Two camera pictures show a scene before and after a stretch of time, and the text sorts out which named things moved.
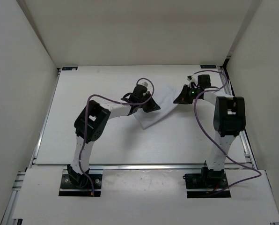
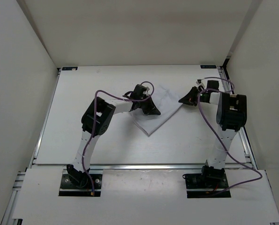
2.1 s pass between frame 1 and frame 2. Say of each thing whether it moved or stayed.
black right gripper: moved
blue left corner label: stayed
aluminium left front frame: stayed
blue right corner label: stayed
